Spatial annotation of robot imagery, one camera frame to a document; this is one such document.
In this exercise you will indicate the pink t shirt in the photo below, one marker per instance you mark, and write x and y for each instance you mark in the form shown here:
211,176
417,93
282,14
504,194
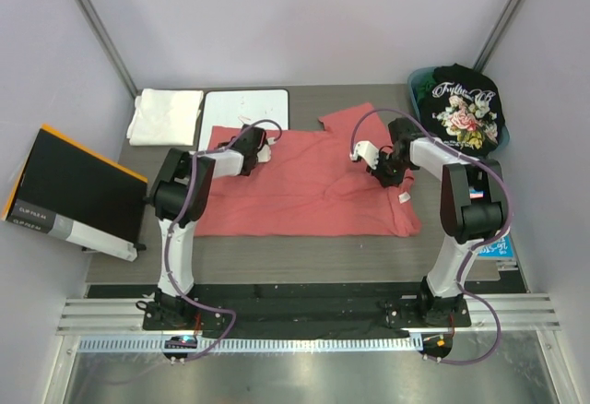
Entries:
310,187

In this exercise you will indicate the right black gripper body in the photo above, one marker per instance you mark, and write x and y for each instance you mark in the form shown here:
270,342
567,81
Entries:
391,170

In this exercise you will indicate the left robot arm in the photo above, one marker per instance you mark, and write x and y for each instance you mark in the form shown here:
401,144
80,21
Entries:
179,197

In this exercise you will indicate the blue picture book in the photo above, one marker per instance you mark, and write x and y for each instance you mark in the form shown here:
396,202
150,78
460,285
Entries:
501,249

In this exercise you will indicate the aluminium frame rail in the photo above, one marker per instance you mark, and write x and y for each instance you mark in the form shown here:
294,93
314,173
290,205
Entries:
516,311

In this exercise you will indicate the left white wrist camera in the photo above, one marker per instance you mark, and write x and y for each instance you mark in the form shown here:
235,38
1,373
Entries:
264,153

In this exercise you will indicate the black orange clip file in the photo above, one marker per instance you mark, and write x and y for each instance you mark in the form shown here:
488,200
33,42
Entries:
72,193

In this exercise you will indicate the teal plastic basket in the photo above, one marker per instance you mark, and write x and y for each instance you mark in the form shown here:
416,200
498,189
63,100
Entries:
418,77

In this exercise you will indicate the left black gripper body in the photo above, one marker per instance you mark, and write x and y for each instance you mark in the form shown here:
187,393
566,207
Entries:
230,145

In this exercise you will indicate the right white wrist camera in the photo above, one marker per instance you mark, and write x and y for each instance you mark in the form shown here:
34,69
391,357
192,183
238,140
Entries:
366,151

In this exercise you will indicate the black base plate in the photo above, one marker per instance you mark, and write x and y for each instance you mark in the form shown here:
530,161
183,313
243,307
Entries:
310,311

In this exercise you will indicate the folded white t shirt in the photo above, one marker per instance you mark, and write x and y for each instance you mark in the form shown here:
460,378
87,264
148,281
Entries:
165,118

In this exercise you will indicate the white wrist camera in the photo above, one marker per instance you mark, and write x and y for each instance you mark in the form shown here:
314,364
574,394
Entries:
264,153
366,151

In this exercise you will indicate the slotted cable duct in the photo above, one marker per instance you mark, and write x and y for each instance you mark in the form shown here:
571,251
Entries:
181,344

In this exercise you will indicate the white dry-erase board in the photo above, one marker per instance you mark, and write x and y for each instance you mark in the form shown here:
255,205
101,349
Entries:
233,108

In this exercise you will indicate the black floral t shirt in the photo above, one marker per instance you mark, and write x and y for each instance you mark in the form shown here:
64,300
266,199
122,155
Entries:
462,108

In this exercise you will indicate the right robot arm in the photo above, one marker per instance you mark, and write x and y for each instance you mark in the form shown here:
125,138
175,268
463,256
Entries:
473,211

